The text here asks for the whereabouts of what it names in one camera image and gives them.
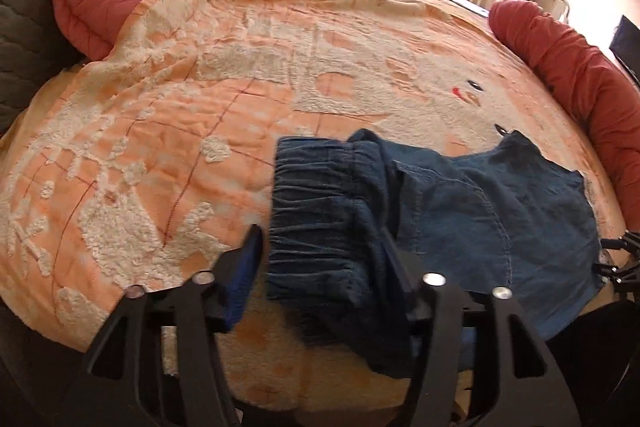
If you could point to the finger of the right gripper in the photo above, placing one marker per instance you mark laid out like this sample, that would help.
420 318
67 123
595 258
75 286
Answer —
629 241
625 281

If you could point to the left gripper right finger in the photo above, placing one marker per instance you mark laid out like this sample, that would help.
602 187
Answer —
516 381

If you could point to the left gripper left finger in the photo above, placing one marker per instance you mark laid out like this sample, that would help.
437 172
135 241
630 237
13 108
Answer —
155 360

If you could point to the red rolled quilt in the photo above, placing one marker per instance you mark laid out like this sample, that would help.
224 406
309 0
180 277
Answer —
589 87

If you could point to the orange white bear blanket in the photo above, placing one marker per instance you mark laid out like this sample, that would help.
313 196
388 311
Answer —
141 168

